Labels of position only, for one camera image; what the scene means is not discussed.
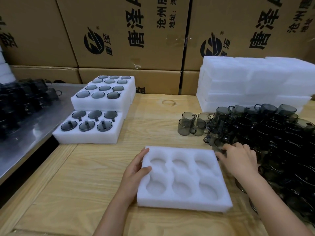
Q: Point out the stack of white foam trays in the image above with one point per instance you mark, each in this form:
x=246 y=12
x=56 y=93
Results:
x=5 y=71
x=233 y=78

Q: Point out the person's right hand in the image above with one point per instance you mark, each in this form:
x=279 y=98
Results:
x=241 y=162

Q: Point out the person's left forearm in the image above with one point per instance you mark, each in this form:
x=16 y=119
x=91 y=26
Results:
x=113 y=218

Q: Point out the stainless steel table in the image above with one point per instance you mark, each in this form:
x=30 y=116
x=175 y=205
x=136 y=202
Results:
x=37 y=135

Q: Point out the person's right forearm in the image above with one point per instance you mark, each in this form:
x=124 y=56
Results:
x=270 y=208

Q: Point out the person's left hand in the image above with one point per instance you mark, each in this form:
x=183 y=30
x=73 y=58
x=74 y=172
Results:
x=134 y=179

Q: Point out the dark mugs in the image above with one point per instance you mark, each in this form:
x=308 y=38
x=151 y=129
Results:
x=19 y=105

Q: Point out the black round object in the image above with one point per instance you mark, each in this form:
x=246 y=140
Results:
x=59 y=81

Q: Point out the pile of smoky glass mugs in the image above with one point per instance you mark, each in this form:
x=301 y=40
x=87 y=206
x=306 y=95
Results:
x=283 y=135

